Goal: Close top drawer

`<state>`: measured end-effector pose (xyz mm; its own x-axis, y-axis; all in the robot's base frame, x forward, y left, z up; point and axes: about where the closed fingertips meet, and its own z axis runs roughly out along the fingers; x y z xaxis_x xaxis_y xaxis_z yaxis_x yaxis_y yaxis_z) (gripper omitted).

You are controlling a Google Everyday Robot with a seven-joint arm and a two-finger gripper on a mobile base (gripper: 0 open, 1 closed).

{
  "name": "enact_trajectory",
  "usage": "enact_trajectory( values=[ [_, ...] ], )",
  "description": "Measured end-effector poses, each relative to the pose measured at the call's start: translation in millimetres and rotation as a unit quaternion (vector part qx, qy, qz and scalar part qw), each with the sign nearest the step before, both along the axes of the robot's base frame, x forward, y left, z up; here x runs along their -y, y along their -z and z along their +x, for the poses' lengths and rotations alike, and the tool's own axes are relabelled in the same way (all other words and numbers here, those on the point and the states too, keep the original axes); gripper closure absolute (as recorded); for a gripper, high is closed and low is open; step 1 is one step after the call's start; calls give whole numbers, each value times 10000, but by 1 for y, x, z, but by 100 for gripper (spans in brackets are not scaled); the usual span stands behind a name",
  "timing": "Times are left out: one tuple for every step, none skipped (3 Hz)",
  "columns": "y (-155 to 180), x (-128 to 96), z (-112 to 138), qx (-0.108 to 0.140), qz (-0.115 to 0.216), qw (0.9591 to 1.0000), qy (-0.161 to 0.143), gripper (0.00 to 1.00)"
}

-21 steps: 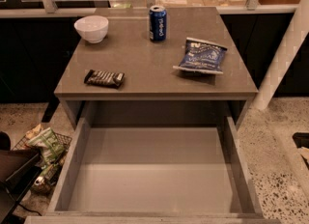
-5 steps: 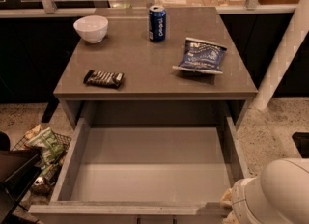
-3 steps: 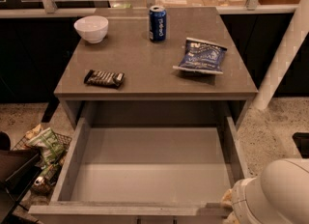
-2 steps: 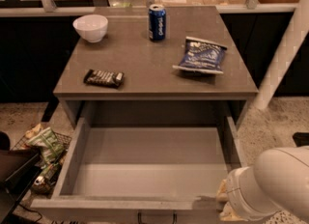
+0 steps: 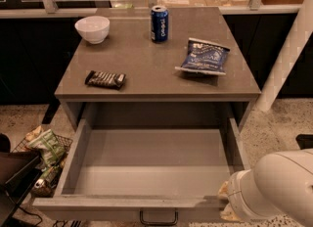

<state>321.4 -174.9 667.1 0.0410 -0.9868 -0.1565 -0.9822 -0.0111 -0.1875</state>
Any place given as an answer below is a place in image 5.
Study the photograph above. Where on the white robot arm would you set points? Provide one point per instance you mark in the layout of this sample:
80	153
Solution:
280	183

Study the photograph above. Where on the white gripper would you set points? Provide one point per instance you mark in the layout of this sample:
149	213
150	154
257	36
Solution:
235	194

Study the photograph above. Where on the blue soda can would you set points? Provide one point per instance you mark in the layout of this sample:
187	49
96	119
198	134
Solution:
159	23

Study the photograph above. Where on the blue chip bag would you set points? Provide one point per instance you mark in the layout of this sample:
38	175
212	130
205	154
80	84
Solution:
205	57

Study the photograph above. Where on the black wire basket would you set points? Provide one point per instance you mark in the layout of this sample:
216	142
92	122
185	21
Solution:
50	174

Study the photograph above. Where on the black base equipment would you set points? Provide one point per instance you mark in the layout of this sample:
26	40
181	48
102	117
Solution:
17	175

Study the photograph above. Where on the dark striped snack bar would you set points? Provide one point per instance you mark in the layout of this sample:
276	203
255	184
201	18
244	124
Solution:
105	79

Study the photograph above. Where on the green white snack bag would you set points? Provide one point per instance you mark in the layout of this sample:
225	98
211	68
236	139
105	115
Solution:
47	144

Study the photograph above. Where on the white railing ledge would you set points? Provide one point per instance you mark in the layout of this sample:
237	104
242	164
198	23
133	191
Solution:
83	12

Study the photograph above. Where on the white ceramic bowl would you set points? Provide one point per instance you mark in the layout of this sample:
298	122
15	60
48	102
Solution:
93	29

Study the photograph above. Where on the white diagonal support pole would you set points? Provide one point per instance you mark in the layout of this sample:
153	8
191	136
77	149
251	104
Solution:
297	38

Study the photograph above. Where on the metal can in basket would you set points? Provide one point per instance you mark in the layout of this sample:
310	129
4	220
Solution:
41	184

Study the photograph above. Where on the grey drawer cabinet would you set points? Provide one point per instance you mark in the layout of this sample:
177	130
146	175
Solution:
150	67

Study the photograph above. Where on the grey top drawer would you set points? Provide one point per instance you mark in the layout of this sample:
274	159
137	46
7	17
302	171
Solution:
153	163

